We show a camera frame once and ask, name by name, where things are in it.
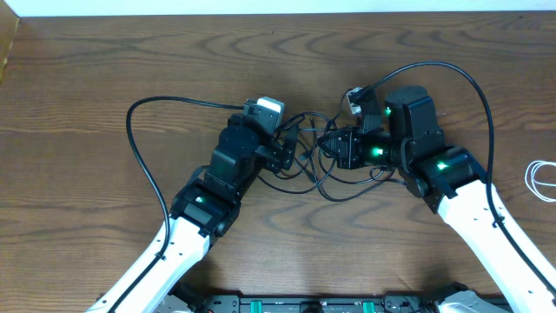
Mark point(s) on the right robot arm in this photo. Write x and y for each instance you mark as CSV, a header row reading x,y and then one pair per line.
x,y
405,135

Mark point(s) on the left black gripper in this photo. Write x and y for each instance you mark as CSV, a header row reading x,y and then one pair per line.
x,y
280,153

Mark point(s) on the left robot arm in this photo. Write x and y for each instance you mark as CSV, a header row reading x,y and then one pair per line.
x,y
201,212

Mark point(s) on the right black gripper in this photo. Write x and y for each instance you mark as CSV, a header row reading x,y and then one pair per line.
x,y
347,148

